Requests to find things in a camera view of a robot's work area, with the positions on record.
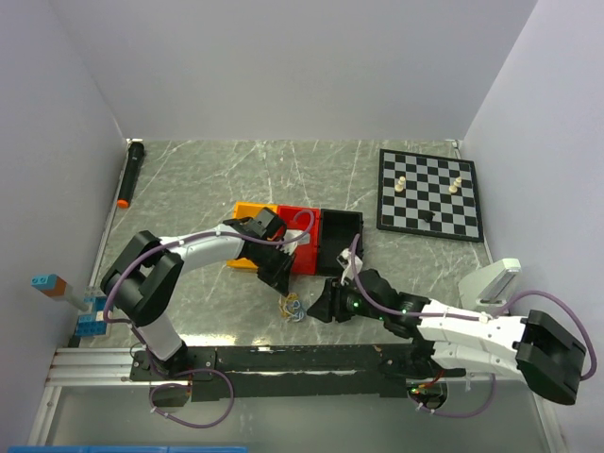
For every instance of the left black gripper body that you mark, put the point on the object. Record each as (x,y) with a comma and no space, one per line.
(271,260)

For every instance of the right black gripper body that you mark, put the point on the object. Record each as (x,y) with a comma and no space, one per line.
(348,304)

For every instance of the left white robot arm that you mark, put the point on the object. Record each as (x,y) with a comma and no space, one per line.
(141,282)

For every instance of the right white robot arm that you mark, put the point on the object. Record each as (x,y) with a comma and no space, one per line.
(442,341)

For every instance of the red plastic bin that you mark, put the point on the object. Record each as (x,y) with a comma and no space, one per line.
(306,252)

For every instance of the black plastic bin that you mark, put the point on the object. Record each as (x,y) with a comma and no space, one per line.
(337,229)

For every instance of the white chess pawn left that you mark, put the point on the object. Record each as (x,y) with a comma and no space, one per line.
(400,185)

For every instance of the white chess pawn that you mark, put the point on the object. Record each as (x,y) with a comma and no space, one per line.
(400,185)
(456,185)

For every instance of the black white chessboard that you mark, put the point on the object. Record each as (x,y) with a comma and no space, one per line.
(456,216)

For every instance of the white tape dispenser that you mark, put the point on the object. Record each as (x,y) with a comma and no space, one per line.
(489,288)

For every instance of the white chess pawn right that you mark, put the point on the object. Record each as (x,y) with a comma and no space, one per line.
(456,185)

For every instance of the black orange marker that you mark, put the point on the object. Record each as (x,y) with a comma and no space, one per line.
(134,163)

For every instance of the blue toy brick stack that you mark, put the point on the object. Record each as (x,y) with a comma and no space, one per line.
(90,322)

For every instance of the blue brown block tool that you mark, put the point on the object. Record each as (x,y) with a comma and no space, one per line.
(56,288)

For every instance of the blue box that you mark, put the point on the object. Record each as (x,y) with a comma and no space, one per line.
(125,449)

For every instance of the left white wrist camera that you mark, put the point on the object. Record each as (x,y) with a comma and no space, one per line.
(294,238)

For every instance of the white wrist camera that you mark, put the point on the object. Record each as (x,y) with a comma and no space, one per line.
(348,260)
(294,238)

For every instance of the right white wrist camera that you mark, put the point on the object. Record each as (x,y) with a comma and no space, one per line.
(348,260)

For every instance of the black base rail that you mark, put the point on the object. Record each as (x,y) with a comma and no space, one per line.
(299,370)

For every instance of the aluminium frame rail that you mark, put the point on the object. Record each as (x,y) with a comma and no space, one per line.
(89,399)

